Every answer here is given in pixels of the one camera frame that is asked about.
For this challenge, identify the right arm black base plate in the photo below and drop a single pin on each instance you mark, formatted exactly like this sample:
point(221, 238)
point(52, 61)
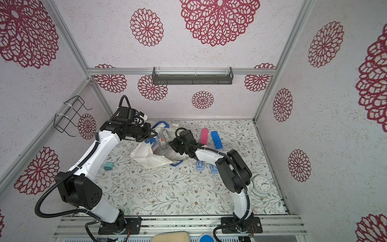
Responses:
point(252, 225)

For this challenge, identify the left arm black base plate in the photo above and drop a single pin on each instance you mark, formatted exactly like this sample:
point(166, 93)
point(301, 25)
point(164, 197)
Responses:
point(123, 226)

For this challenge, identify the white canvas bag blue handles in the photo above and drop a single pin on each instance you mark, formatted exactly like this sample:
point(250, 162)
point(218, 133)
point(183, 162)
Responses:
point(144, 155)

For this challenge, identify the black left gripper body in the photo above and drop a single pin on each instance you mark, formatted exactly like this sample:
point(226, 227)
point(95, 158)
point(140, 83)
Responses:
point(141, 133)

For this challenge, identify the clear blue compass set case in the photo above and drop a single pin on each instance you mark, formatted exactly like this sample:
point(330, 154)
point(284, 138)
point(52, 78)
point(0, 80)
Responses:
point(200, 165)

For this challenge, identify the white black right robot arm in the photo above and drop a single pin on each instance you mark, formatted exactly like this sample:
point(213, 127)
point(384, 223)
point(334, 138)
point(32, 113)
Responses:
point(233, 171)

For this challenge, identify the small teal eraser block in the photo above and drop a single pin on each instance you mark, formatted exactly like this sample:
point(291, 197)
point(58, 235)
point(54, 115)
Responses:
point(108, 166)

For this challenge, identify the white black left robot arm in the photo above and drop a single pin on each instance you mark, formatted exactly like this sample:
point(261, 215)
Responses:
point(77, 186)

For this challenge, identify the beige cushion at base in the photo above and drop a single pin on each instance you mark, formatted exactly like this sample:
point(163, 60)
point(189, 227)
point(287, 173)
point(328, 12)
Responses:
point(172, 237)

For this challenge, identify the pink case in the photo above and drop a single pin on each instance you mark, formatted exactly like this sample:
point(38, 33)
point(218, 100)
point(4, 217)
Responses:
point(204, 136)

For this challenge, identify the white alarm clock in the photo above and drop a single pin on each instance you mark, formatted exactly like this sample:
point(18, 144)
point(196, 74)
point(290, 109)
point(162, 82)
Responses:
point(260, 185)

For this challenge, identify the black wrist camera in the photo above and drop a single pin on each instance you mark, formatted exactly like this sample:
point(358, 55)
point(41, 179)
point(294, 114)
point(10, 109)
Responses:
point(187, 136)
point(128, 114)

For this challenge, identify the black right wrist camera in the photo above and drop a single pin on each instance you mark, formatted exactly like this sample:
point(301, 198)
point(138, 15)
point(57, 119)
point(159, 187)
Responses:
point(187, 136)

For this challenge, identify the black wire wall rack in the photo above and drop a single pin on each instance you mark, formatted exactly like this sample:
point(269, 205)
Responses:
point(62, 120)

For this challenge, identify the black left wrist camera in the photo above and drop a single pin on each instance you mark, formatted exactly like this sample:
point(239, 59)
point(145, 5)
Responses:
point(128, 114)

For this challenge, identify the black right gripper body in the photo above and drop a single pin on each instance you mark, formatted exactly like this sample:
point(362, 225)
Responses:
point(175, 145)

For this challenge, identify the blue round object at base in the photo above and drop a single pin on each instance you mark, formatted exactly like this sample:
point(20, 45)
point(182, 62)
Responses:
point(206, 238)

